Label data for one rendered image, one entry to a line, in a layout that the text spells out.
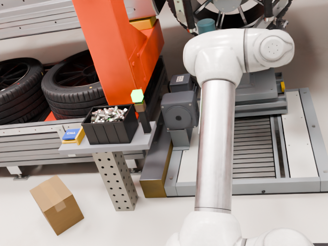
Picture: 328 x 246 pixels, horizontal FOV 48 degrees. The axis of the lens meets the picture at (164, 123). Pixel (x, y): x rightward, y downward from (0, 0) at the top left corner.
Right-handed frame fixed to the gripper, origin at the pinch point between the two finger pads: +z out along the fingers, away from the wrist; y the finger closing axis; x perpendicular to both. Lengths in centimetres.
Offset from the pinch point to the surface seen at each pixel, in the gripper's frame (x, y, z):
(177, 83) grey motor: 23, -52, -16
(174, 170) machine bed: 2, -80, -45
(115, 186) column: 26, -90, -66
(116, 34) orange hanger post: 62, -30, -47
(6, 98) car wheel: 99, -122, -19
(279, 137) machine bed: -38, -41, -24
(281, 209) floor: -41, -49, -66
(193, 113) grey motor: 10, -53, -31
